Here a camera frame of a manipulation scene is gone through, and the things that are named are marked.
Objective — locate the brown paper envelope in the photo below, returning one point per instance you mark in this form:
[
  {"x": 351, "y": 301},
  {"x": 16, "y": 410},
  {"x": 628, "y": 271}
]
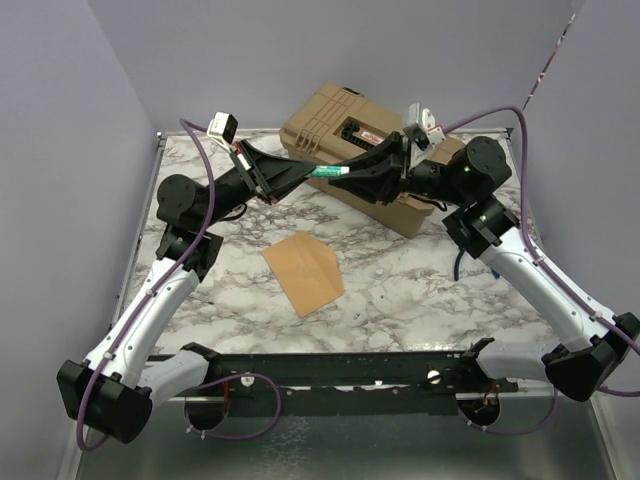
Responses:
[{"x": 307, "y": 270}]

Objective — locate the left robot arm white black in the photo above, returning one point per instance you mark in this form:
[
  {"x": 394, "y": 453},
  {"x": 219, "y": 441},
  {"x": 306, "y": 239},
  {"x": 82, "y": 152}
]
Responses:
[{"x": 112, "y": 390}]

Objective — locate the green white glue stick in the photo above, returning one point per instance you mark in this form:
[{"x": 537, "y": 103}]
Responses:
[{"x": 329, "y": 171}]

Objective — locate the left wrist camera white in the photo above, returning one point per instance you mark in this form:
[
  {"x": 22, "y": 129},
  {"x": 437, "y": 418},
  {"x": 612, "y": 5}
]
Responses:
[{"x": 222, "y": 129}]

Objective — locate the black mounting base rail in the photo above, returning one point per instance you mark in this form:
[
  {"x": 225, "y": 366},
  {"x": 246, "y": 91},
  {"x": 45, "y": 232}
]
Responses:
[{"x": 344, "y": 384}]

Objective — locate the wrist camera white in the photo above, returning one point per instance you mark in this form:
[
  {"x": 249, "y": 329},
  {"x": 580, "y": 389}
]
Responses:
[
  {"x": 222, "y": 129},
  {"x": 421, "y": 128}
]

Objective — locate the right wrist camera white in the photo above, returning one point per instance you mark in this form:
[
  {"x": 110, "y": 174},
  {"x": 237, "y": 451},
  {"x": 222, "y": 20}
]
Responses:
[{"x": 421, "y": 128}]

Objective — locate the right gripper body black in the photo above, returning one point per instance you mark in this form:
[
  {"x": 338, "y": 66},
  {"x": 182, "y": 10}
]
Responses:
[{"x": 406, "y": 173}]

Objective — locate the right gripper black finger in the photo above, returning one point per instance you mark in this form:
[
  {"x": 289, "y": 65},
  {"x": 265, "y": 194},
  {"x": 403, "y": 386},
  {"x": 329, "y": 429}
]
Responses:
[
  {"x": 370, "y": 185},
  {"x": 389, "y": 151}
]

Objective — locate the tan plastic tool case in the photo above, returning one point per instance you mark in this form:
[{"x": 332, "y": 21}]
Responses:
[{"x": 338, "y": 124}]

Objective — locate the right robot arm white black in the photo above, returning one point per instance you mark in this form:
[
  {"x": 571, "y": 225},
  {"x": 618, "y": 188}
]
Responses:
[{"x": 593, "y": 340}]

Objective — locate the blue handled pliers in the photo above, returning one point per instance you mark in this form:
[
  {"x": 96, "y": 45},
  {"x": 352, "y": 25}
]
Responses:
[{"x": 457, "y": 263}]

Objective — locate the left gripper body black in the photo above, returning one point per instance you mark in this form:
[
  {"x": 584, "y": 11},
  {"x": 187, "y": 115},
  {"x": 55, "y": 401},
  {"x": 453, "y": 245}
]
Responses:
[{"x": 263, "y": 194}]

